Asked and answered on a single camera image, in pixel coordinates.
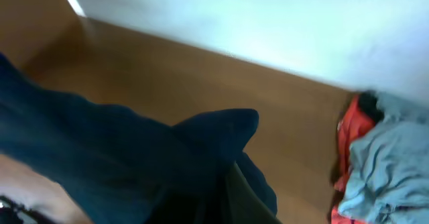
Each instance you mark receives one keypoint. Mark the black garment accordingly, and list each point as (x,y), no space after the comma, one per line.
(367,102)

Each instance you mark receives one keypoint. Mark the navy blue shorts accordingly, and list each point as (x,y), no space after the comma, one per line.
(120,167)

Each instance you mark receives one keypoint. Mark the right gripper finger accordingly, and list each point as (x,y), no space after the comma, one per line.
(243,205)

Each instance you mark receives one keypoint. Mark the grey t-shirt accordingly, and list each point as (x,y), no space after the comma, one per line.
(388,182)

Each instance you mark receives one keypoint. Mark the red printed t-shirt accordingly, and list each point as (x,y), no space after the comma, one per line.
(352,126)

